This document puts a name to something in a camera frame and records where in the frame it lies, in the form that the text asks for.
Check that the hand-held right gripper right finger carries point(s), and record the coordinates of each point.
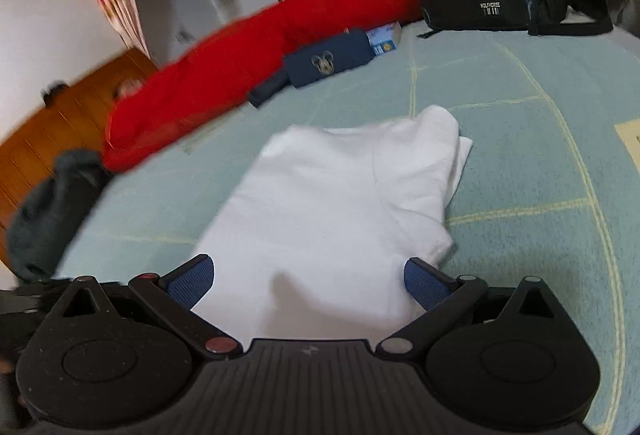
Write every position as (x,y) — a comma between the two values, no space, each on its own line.
(425,282)

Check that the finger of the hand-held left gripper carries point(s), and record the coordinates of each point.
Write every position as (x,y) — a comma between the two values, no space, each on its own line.
(20,310)

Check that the small blue box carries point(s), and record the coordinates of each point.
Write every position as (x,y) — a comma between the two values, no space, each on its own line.
(385,40)

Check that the dark zip pouch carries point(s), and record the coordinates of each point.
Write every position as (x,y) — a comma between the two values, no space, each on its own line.
(267,90)

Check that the wooden headboard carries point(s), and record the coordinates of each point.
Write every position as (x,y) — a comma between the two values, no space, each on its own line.
(60,130)

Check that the navy pouch with mouse print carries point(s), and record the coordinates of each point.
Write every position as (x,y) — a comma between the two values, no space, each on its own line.
(347,51)

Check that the red quilt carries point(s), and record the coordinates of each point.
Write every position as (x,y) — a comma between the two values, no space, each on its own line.
(225,65)

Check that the dark green jacket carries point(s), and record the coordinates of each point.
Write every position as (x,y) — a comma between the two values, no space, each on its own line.
(55,210)

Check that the cream paper sheet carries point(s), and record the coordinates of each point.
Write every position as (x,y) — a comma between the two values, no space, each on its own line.
(629,142)

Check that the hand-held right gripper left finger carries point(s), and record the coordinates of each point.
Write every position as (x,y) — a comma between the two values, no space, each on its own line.
(192,280)

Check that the white printed sweatshirt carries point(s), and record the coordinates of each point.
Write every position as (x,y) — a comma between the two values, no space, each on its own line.
(325,195)

